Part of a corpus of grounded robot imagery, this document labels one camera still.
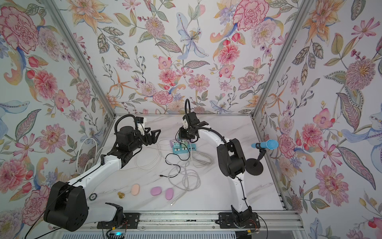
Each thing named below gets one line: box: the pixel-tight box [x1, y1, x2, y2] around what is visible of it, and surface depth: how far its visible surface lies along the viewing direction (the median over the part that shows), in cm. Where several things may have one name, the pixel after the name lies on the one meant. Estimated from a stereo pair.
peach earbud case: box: [131, 183, 140, 196], surface depth 85 cm
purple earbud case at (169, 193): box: [165, 187, 174, 201], surface depth 85 cm
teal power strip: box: [172, 143, 197, 155], surface depth 100 cm
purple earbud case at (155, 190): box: [150, 186, 163, 196], surface depth 86 cm
